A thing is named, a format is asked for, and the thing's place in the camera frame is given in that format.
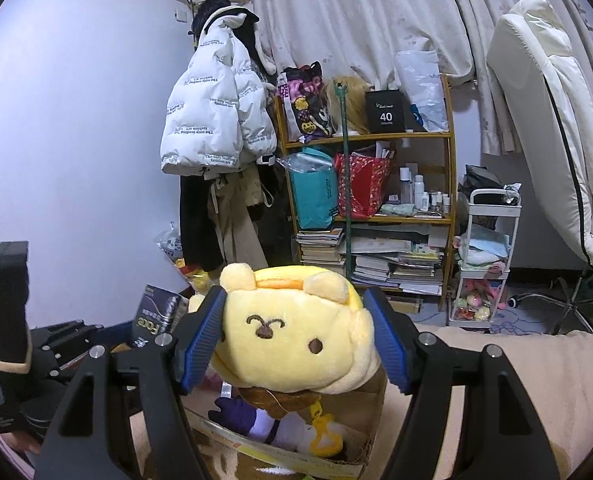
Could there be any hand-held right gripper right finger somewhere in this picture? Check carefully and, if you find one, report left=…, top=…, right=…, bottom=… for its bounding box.
left=363, top=287, right=562, bottom=480

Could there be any stack of books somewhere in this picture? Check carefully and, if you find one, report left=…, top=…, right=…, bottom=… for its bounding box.
left=295, top=227, right=347, bottom=266

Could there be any printed cardboard box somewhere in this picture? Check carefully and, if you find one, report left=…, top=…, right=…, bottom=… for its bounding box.
left=181, top=375, right=390, bottom=480

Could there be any black printed carton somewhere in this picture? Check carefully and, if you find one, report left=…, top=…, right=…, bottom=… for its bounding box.
left=134, top=285, right=190, bottom=350

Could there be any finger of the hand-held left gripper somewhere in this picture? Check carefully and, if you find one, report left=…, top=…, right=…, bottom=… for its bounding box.
left=96, top=324, right=144, bottom=357

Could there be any black box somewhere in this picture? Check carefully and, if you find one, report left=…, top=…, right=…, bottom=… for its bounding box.
left=365, top=89, right=407, bottom=133

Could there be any white plastic bag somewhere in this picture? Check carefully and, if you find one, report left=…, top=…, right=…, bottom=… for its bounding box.
left=393, top=50, right=450, bottom=133

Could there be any white puffer jacket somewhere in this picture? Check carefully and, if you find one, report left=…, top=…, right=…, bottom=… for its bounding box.
left=159, top=10, right=277, bottom=176

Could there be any black bag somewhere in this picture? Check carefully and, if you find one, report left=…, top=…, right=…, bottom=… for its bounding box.
left=459, top=164, right=502, bottom=206

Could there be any colourful printed bag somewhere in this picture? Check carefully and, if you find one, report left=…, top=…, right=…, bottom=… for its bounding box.
left=276, top=61, right=335, bottom=143

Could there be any red gift bag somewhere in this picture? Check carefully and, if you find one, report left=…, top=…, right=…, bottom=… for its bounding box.
left=334, top=152, right=395, bottom=220

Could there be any white trolley cart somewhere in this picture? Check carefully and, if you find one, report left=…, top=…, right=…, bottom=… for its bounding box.
left=449, top=187, right=522, bottom=331

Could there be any row of cosmetic bottles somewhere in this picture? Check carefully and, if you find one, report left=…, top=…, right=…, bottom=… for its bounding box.
left=399, top=165, right=452, bottom=216

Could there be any teal paper bag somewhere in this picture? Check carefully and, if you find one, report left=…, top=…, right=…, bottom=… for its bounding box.
left=279, top=147, right=340, bottom=231

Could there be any yellow dog plush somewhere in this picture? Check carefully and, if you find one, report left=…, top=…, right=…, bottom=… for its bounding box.
left=189, top=261, right=385, bottom=417

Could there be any floral curtain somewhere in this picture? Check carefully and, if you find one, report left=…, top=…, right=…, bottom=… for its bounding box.
left=244, top=0, right=593, bottom=156

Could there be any blonde wig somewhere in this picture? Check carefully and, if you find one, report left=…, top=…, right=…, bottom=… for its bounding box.
left=324, top=76, right=372, bottom=136

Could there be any cream reclining chair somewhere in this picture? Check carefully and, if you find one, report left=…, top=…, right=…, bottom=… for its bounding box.
left=487, top=0, right=593, bottom=333

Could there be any pile of papers and booklets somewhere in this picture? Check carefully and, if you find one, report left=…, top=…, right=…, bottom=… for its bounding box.
left=349, top=225, right=445, bottom=296

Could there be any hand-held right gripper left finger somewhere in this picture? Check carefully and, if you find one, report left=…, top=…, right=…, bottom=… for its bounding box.
left=34, top=285, right=228, bottom=480

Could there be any beige coat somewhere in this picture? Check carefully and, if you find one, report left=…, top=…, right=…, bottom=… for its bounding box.
left=211, top=165, right=270, bottom=271

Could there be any wooden shelf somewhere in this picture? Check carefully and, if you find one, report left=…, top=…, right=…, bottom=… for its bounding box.
left=274, top=72, right=457, bottom=311

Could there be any black coat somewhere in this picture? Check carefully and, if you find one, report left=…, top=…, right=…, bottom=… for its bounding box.
left=179, top=172, right=224, bottom=271

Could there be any green pole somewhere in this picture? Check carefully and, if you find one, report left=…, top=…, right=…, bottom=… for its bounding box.
left=334, top=82, right=357, bottom=281

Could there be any purple and white plush toy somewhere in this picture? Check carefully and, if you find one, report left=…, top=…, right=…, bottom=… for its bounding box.
left=207, top=395, right=355, bottom=458

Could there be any dark hanging garment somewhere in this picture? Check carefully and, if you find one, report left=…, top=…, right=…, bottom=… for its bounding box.
left=256, top=160, right=297, bottom=268

